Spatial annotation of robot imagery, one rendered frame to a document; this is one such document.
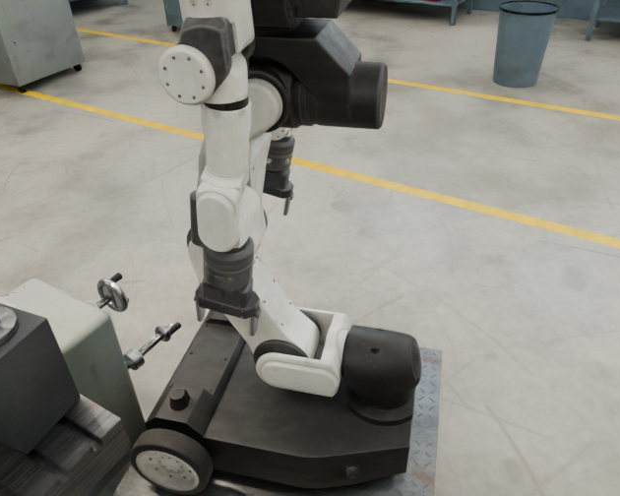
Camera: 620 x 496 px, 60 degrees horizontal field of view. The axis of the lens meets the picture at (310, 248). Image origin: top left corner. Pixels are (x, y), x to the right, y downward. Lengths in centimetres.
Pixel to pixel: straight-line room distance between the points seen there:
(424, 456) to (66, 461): 92
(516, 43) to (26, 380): 470
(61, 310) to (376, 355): 82
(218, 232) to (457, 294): 189
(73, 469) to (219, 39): 66
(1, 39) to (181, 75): 490
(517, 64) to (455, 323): 315
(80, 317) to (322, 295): 133
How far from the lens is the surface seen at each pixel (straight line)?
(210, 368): 148
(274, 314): 126
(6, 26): 562
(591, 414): 231
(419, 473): 151
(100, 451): 98
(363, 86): 93
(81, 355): 149
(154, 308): 262
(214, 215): 84
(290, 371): 129
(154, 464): 147
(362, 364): 128
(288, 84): 94
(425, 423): 160
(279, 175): 132
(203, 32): 73
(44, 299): 161
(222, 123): 78
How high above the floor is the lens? 167
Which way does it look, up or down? 36 degrees down
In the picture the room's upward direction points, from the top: 2 degrees counter-clockwise
